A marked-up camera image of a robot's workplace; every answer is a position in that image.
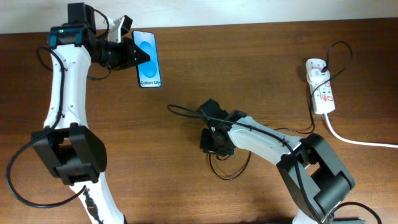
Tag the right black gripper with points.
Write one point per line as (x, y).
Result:
(206, 146)

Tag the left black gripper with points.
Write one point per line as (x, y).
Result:
(129, 48)

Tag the blue Galaxy smartphone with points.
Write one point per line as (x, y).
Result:
(148, 72)

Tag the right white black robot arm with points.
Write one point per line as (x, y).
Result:
(315, 177)

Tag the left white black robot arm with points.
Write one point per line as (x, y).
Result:
(69, 150)

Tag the white charger plug adapter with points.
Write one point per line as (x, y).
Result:
(316, 76)

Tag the white power strip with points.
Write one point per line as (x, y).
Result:
(322, 99)

